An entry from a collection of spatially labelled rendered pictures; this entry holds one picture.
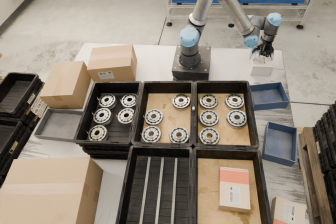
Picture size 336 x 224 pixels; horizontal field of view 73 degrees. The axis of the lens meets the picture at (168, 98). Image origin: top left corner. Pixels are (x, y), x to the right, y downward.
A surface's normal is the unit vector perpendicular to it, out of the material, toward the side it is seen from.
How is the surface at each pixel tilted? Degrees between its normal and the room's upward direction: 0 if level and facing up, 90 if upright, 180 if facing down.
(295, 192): 0
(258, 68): 90
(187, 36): 10
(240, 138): 0
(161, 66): 0
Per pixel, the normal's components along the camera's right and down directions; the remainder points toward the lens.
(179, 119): -0.11, -0.58
